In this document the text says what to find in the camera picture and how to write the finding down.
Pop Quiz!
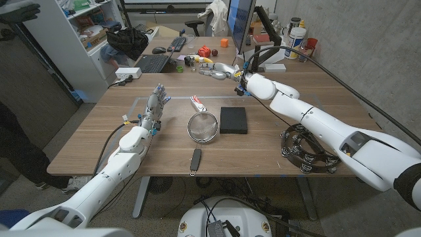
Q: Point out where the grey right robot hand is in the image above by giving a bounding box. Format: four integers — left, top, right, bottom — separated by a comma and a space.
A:
198, 62, 246, 83

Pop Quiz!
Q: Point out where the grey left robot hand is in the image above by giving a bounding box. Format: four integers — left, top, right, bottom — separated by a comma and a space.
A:
139, 83, 172, 131

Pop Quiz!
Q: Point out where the red white toothpaste box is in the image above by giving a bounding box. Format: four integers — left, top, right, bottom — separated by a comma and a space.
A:
189, 95, 207, 113

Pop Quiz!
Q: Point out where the red toy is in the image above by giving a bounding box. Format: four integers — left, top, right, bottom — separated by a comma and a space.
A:
197, 45, 212, 59

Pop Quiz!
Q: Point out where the white power strip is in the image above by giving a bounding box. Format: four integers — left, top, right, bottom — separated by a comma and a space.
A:
114, 67, 143, 80

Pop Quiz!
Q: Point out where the black laptop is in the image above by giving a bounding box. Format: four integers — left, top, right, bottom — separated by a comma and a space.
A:
134, 45, 175, 74

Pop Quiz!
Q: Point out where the black foam block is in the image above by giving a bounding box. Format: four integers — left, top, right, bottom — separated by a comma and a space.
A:
219, 106, 249, 135

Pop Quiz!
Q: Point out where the white flat box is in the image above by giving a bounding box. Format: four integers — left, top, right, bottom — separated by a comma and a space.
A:
262, 63, 287, 73

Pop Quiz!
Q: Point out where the computer monitor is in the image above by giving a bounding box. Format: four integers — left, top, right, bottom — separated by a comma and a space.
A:
226, 0, 257, 55

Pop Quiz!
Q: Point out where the white jacket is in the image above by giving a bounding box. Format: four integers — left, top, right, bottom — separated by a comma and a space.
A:
197, 0, 230, 37

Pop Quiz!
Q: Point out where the black keyboard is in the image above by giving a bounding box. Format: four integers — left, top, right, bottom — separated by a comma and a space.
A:
166, 36, 187, 53

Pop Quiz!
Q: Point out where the black bag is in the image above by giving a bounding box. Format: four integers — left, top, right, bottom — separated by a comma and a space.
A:
105, 27, 149, 62

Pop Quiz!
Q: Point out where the white canister blue label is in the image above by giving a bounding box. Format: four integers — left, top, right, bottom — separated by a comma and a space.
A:
284, 26, 307, 61

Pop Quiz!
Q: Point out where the black round floor fan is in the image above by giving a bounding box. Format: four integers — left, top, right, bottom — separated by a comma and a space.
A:
149, 176, 174, 195

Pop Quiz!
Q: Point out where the grey keyboard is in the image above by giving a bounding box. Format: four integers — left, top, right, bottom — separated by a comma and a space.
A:
134, 23, 155, 36

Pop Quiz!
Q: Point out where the clear plastic jar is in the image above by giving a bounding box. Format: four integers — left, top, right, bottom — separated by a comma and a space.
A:
298, 44, 314, 63

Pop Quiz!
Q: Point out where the bottle with black lid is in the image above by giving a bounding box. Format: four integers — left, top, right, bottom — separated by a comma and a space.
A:
287, 16, 302, 34

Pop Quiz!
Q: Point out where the cardboard box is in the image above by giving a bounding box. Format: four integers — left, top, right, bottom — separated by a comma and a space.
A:
80, 28, 109, 49

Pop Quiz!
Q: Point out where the grey table leg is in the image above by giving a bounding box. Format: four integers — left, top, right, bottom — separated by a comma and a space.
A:
295, 177, 319, 221
132, 176, 151, 220

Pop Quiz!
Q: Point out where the black tambourine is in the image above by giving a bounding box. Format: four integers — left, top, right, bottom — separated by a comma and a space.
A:
280, 123, 343, 174

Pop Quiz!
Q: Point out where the white shelf cabinet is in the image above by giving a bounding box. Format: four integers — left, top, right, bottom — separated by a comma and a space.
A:
22, 0, 128, 103

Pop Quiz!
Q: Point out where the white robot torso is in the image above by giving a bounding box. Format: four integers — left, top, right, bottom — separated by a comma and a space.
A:
177, 196, 273, 237

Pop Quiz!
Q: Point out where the person in dark clothes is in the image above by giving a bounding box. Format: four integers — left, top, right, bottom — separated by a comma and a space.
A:
0, 101, 89, 195

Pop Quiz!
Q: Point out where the black glove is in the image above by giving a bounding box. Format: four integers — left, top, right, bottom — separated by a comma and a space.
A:
0, 2, 41, 24

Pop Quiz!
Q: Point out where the blue fabric item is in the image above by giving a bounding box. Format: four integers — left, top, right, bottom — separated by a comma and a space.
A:
0, 209, 30, 230

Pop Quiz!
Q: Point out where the metal mesh sieve black handle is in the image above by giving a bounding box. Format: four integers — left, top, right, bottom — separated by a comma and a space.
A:
186, 111, 219, 177

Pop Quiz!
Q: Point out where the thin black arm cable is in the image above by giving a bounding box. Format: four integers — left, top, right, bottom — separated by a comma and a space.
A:
93, 120, 141, 177

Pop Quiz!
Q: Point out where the thick black cable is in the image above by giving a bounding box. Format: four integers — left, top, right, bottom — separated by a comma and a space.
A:
226, 45, 421, 237

